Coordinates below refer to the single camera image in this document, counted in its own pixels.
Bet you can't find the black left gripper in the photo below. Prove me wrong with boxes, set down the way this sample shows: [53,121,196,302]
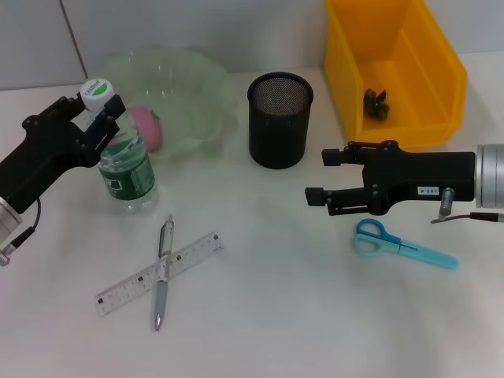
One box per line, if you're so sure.
[0,94,128,214]

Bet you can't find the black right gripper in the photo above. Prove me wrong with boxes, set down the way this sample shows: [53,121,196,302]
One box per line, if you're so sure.
[304,140,477,217]

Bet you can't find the pink toy peach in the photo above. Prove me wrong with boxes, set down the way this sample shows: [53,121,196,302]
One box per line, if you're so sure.
[106,106,163,153]

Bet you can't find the clear plastic water bottle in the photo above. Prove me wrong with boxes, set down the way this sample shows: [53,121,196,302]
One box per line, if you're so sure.
[80,78,160,216]

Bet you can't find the black mesh pen holder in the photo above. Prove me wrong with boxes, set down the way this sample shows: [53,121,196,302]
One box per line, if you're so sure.
[246,71,315,170]

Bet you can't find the blue scissors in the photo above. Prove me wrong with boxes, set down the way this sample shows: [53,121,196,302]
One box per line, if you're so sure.
[353,218,461,271]

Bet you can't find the translucent green fruit plate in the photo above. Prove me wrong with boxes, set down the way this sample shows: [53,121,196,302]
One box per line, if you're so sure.
[94,46,240,161]

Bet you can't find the clear plastic ruler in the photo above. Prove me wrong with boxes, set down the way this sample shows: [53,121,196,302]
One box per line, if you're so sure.
[94,232,228,318]

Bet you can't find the silver ballpoint pen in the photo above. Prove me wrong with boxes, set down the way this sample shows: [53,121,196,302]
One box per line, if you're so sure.
[151,214,176,332]

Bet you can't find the yellow plastic bin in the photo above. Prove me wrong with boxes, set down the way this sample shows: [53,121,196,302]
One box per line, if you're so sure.
[324,0,469,151]

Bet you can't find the right arm cable with plug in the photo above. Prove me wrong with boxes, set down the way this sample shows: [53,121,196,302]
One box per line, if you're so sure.
[431,187,504,224]

